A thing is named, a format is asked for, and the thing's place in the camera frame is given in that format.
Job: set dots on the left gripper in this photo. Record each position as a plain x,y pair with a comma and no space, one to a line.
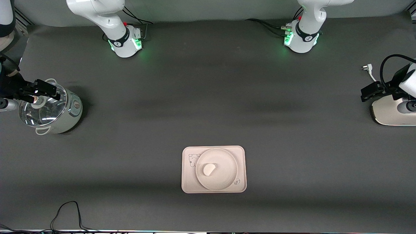
386,90

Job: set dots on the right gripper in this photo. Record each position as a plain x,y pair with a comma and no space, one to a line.
13,88

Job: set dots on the round beige plate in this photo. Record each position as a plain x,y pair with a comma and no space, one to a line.
226,169

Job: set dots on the white steamed bun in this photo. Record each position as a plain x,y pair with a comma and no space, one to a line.
208,169

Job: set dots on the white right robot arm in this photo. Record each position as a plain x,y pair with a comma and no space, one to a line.
110,19

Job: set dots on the beige rectangular rabbit tray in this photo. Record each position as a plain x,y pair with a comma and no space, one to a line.
242,152

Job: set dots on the glass pot lid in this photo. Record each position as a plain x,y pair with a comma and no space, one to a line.
42,115

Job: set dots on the white toaster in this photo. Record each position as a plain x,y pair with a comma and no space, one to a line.
390,112

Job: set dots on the pale green electric pot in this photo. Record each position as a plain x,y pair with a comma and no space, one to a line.
73,112

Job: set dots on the beige round background object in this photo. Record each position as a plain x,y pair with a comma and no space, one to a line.
6,40

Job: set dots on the aluminium frame rail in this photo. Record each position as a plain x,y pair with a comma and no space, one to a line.
24,19

